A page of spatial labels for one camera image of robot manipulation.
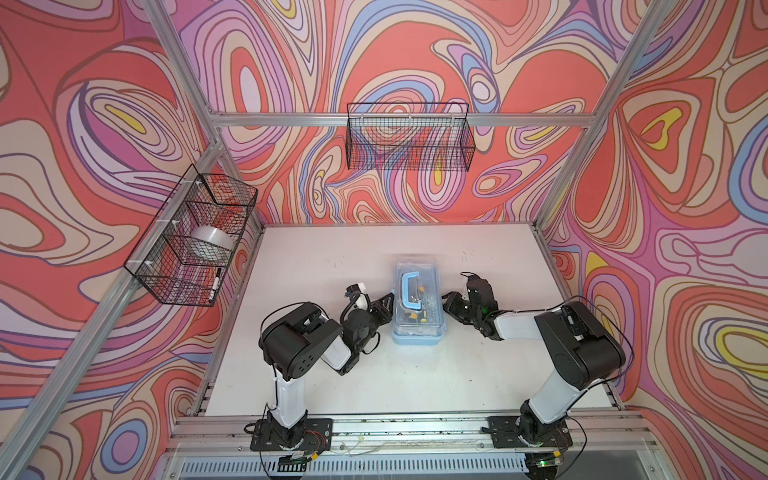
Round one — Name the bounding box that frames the black marker pen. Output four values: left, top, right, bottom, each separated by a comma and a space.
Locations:
208, 267, 223, 304

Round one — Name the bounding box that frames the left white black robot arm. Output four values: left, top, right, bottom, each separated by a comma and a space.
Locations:
258, 288, 394, 431

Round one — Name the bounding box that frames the silver tape roll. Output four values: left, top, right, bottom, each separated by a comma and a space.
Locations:
191, 225, 234, 250

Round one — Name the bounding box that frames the black wire basket left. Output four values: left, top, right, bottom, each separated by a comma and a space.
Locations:
124, 166, 258, 307

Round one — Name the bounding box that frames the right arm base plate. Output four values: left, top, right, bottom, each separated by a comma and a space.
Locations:
480, 416, 573, 450

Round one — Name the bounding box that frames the yellow black utility knife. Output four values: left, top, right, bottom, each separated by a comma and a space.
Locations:
406, 306, 428, 325

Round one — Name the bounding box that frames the blue plastic tool box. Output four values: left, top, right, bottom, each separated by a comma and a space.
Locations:
392, 279, 447, 346

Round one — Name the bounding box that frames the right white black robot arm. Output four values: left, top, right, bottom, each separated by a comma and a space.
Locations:
442, 272, 626, 443

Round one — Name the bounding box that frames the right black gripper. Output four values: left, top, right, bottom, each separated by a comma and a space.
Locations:
434, 290, 480, 324

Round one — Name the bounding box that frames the aluminium front rail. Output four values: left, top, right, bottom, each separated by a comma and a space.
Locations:
157, 409, 674, 479

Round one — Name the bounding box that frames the black wire basket back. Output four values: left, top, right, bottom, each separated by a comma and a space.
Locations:
345, 100, 476, 172

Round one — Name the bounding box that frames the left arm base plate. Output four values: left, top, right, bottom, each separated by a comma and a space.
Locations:
244, 417, 334, 453

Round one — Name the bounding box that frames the black wire basket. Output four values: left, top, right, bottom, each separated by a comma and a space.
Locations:
345, 100, 476, 172
124, 166, 258, 307

